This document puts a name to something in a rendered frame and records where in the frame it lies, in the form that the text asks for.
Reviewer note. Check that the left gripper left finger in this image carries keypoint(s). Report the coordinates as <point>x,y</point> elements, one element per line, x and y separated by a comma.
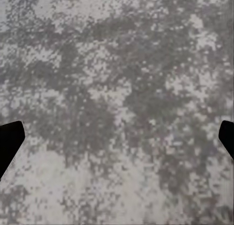
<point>11,137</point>

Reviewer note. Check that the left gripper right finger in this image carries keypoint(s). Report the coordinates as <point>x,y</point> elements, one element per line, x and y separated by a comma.
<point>226,136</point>

